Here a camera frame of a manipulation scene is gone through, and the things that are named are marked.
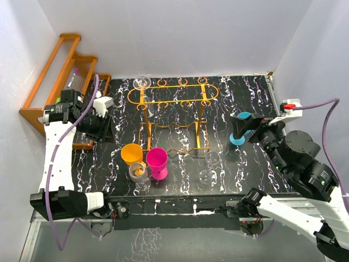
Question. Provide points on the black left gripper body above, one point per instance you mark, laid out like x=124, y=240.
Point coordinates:
x=94, y=126

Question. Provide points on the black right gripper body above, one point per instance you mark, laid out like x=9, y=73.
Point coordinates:
x=268, y=135

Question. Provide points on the yellow plastic wine glass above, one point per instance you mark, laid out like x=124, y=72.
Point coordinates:
x=131, y=154

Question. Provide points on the tall clear wine glass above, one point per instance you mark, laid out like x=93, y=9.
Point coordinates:
x=142, y=83

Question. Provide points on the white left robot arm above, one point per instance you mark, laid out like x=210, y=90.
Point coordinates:
x=57, y=199

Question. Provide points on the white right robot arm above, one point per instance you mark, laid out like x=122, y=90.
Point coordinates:
x=294, y=155

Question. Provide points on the blue plastic wine glass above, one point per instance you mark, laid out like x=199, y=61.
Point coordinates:
x=237, y=137

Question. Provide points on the orange wooden shelf rack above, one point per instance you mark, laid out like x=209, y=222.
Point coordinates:
x=55, y=77

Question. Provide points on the pink plastic wine glass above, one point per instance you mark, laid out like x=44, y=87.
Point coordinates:
x=156, y=159

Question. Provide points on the pink cap marker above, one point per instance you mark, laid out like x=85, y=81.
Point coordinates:
x=76, y=71

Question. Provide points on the short clear glass front left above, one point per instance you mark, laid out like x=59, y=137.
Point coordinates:
x=139, y=175

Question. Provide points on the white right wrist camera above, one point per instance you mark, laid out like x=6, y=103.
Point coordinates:
x=290, y=109

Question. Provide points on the gold wire wine glass rack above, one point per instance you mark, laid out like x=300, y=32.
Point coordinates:
x=179, y=122

